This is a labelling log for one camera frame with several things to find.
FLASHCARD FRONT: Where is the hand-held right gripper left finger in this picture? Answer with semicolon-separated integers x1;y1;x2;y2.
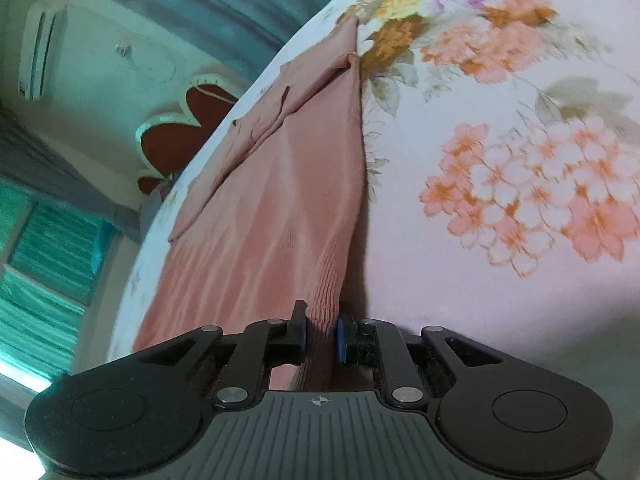
135;301;307;408

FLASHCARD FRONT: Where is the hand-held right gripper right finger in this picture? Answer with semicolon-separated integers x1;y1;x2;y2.
336;315;503;406

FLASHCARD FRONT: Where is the pink sweater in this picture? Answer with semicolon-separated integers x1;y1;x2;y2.
132;12;367;393

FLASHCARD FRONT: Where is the floral bed sheet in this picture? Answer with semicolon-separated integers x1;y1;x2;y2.
107;0;640;393

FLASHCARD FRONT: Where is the red heart-shaped headboard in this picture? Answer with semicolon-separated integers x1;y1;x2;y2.
134;74;239;197

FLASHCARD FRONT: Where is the teal window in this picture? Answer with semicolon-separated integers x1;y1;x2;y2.
0;180;118;386

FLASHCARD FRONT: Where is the grey curtain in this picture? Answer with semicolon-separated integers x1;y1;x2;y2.
0;107;143;243

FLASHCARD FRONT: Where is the wide blue curtain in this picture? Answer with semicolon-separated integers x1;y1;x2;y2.
60;0;363;83

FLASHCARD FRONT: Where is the white air conditioner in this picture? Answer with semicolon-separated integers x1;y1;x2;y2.
17;2;69;102

